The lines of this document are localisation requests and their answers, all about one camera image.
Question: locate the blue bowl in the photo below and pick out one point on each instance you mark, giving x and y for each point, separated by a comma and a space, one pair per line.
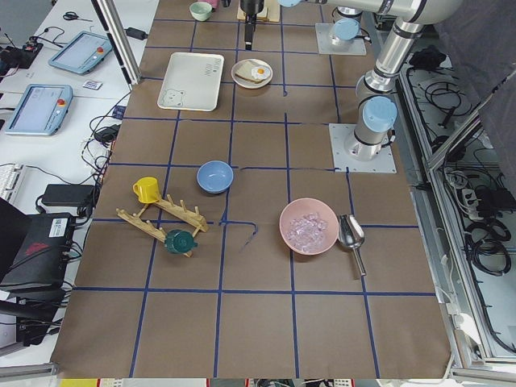
215, 176

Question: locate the wooden cutting board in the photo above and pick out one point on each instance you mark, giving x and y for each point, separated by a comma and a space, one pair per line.
270, 13

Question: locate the fried egg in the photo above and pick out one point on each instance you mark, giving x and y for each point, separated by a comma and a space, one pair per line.
260, 73

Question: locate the bread slice on plate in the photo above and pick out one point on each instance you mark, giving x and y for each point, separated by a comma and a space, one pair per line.
244, 71

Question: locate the upper teach pendant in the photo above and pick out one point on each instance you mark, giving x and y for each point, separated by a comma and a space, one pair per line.
84, 52

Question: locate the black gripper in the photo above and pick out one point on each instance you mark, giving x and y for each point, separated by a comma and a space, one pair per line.
252, 6

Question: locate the teach pendant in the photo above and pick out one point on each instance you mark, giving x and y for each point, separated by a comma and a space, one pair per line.
41, 110
84, 52

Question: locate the aluminium frame post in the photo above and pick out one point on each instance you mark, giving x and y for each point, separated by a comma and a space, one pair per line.
111, 23

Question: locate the cream bear tray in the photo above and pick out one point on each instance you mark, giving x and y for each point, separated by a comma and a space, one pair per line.
191, 82

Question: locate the white round plate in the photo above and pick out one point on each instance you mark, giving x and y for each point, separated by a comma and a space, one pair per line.
248, 84

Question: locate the yellow mug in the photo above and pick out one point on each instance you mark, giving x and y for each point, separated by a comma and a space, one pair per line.
147, 190

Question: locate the lower teach pendant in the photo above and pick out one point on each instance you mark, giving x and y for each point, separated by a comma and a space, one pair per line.
41, 110

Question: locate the black power adapter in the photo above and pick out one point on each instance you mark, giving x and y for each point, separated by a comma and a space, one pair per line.
136, 33

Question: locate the metal scoop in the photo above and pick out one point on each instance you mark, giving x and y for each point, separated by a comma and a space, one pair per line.
351, 237

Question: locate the black computer box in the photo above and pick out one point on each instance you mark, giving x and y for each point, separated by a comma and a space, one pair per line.
33, 248

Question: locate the dark green mug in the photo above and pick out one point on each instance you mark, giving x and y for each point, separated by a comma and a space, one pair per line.
179, 242

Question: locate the green bowl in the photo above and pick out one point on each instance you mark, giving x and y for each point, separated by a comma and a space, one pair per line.
201, 11

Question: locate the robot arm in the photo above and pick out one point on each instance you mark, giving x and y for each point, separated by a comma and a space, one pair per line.
377, 113
347, 26

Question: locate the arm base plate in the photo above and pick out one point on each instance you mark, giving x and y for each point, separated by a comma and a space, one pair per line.
350, 155
328, 44

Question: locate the pink bowl with ice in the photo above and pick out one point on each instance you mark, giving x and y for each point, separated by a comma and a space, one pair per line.
308, 226

